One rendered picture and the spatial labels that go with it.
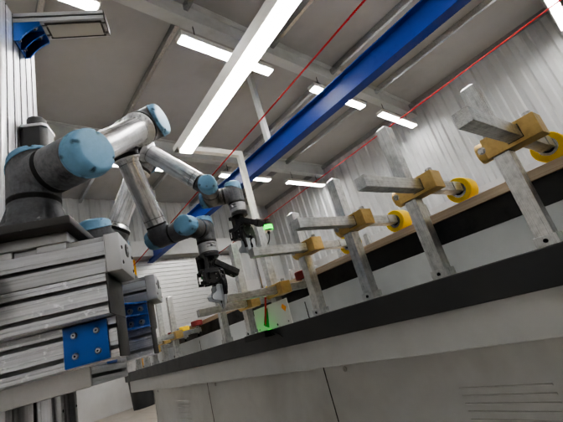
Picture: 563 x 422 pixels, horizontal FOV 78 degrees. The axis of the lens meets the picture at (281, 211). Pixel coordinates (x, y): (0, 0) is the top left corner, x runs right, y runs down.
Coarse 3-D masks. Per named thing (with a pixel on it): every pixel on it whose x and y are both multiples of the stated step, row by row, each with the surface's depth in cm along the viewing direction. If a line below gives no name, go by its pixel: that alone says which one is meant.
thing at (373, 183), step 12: (360, 180) 80; (372, 180) 81; (384, 180) 84; (396, 180) 87; (408, 180) 90; (372, 192) 84; (384, 192) 86; (396, 192) 89; (408, 192) 92; (444, 192) 102; (456, 192) 106
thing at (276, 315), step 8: (272, 304) 147; (280, 304) 143; (256, 312) 156; (264, 312) 152; (272, 312) 147; (280, 312) 143; (288, 312) 139; (256, 320) 157; (272, 320) 147; (280, 320) 143; (288, 320) 138; (264, 328) 152; (272, 328) 147
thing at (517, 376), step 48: (480, 240) 103; (528, 240) 94; (336, 288) 149; (384, 288) 130; (192, 336) 266; (240, 336) 210; (240, 384) 211; (288, 384) 175; (336, 384) 149; (384, 384) 130; (432, 384) 116; (480, 384) 104; (528, 384) 94
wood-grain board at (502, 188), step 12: (540, 168) 91; (552, 168) 89; (492, 192) 100; (504, 192) 97; (456, 204) 108; (468, 204) 105; (432, 216) 114; (444, 216) 111; (408, 228) 121; (384, 240) 129; (336, 264) 148; (228, 312) 220
